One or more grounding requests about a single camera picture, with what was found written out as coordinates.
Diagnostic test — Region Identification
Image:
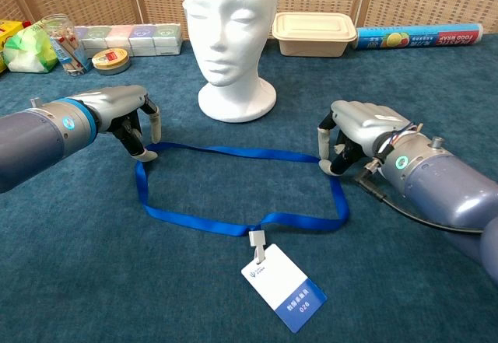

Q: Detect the beige lidded lunch box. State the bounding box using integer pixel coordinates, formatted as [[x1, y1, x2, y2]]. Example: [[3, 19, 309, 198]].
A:
[[271, 12, 358, 58]]

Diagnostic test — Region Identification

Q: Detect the blue-purple tissue pack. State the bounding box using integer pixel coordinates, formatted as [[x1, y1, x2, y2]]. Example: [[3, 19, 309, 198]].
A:
[[129, 24, 159, 57], [73, 26, 89, 51]]

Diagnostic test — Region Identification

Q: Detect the round red-labelled tin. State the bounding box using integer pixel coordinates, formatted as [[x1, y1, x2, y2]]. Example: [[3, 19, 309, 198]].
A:
[[91, 47, 132, 76]]

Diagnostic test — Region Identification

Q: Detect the green tissue pack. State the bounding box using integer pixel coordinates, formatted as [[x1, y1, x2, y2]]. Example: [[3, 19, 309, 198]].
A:
[[152, 23, 183, 56], [84, 26, 114, 51]]

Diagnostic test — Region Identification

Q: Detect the white and blue ID badge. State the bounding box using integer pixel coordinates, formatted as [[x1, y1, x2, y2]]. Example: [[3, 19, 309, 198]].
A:
[[240, 229, 328, 334]]

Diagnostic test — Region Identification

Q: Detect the blue lanyard with badge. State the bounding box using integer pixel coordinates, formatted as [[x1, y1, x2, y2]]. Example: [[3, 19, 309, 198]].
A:
[[134, 142, 350, 238]]

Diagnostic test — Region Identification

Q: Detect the white foam mannequin head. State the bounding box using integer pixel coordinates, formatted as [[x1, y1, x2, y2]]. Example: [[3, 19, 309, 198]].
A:
[[182, 0, 279, 123]]

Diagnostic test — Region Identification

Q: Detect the clear jar of sticks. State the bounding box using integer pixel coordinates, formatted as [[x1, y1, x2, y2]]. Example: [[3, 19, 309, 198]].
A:
[[40, 14, 94, 78]]

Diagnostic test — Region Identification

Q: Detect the blue table mat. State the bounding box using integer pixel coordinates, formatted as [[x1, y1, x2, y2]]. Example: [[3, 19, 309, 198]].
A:
[[0, 33, 498, 343]]

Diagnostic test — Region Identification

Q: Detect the green and white plastic bag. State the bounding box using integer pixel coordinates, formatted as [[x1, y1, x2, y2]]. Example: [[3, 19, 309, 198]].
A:
[[3, 22, 59, 74]]

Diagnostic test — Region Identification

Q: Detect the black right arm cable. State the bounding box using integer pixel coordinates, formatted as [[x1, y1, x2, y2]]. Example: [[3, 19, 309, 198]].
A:
[[353, 171, 483, 235]]

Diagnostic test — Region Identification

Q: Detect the blue plastic wrap roll box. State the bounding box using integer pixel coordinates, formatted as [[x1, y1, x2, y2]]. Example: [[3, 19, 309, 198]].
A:
[[352, 23, 485, 51]]

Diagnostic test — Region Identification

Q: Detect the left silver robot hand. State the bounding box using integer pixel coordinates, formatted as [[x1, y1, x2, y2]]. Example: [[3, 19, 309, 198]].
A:
[[68, 85, 161, 163]]

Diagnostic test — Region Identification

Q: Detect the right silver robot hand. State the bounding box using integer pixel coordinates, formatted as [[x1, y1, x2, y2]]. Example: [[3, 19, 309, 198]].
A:
[[317, 100, 413, 177]]

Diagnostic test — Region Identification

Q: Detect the pink tissue pack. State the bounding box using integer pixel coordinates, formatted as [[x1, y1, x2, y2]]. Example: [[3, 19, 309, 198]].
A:
[[107, 25, 135, 49]]

